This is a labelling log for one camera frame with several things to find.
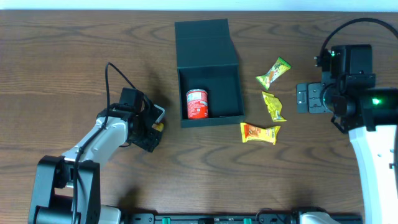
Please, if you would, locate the small yellow snack packet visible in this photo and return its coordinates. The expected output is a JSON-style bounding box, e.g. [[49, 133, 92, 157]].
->
[[152, 123, 164, 132]]

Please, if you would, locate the red cylindrical can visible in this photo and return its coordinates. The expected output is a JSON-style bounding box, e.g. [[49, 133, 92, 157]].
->
[[186, 89, 208, 119]]

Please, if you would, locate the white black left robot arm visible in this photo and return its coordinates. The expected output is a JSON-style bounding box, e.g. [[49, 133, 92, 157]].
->
[[28, 102, 165, 223]]

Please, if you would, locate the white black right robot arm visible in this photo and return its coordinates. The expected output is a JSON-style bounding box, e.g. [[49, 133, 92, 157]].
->
[[297, 83, 397, 223]]

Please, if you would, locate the plain yellow snack packet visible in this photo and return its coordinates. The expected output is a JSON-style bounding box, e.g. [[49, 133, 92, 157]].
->
[[262, 91, 286, 122]]

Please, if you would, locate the green yellow snack packet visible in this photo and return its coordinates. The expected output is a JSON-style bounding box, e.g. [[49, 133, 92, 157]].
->
[[256, 57, 291, 90]]

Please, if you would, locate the yellow orange biscuit packet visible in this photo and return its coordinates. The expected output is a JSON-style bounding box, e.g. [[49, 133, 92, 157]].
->
[[240, 123, 280, 145]]

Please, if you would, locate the black open gift box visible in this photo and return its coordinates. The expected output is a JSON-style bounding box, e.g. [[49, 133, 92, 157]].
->
[[175, 19, 245, 128]]

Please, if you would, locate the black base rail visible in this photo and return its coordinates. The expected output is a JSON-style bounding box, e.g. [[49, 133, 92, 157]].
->
[[120, 207, 363, 224]]

